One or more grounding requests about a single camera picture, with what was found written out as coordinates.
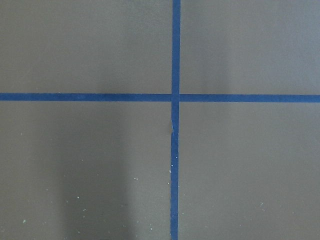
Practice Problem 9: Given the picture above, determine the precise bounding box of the brown paper table cover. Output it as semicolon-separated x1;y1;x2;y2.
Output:
0;0;320;240

